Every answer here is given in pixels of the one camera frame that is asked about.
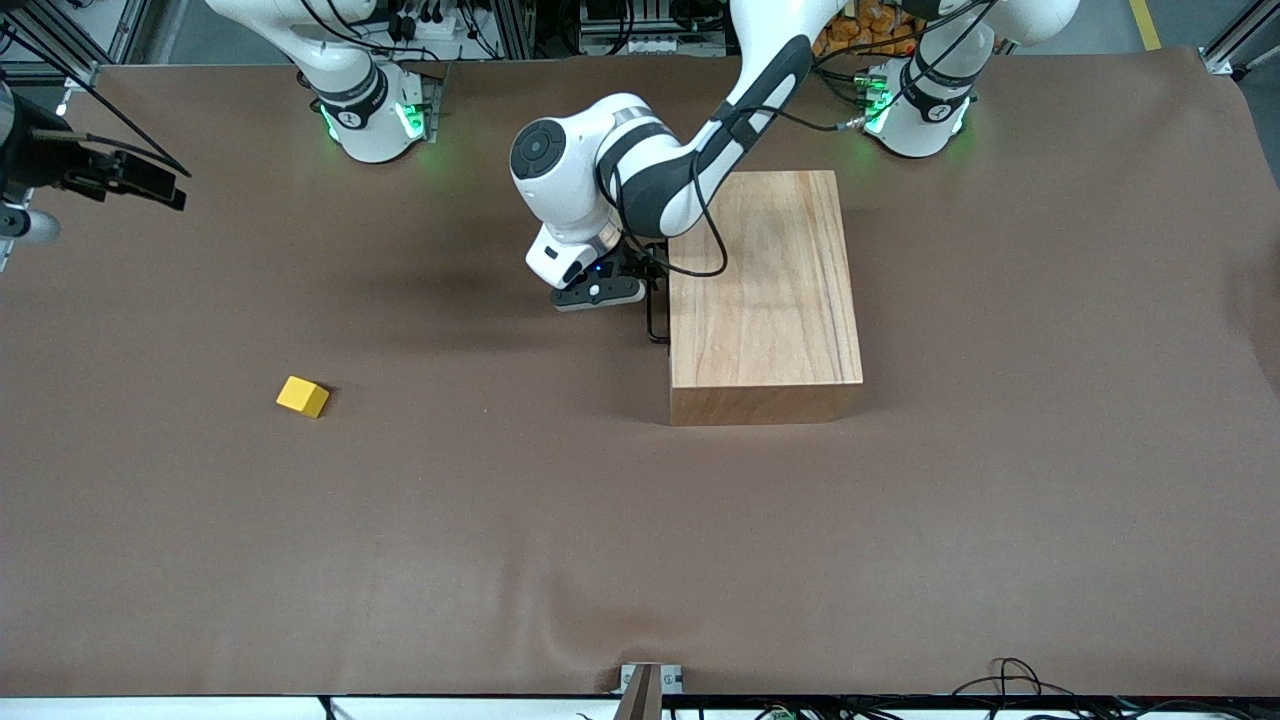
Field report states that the wooden drawer cabinet box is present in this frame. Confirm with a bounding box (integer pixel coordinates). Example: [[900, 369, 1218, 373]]
[[665, 170, 865, 428]]

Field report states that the black looped cable bundle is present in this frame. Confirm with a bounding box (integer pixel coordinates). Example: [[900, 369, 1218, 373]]
[[948, 657, 1079, 703]]

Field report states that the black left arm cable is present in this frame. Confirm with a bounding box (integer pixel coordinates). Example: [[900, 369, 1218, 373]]
[[610, 95, 873, 280]]

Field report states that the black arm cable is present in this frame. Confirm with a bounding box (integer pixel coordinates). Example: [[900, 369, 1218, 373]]
[[610, 95, 873, 280], [0, 20, 193, 181]]

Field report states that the aluminium frame profile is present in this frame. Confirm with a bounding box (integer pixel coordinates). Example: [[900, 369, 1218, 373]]
[[1198, 0, 1280, 79], [0, 0, 136, 93]]

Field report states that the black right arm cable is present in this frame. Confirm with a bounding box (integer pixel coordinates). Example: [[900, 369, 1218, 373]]
[[0, 20, 193, 181]]

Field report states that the black metal drawer handle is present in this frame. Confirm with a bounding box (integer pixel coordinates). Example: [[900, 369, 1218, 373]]
[[645, 241, 672, 346]]

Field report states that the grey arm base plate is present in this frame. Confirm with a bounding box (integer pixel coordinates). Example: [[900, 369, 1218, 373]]
[[400, 60, 451, 144]]

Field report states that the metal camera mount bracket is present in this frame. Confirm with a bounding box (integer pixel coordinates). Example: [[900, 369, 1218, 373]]
[[618, 662, 684, 720]]

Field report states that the brown table cover mat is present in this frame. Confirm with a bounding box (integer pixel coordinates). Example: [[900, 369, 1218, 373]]
[[0, 45, 1280, 699]]

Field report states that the yellow wooden block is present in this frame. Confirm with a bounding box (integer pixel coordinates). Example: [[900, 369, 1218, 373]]
[[276, 375, 331, 420]]

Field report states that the orange bagged items pile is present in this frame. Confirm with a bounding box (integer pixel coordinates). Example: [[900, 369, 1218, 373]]
[[815, 0, 923, 56]]

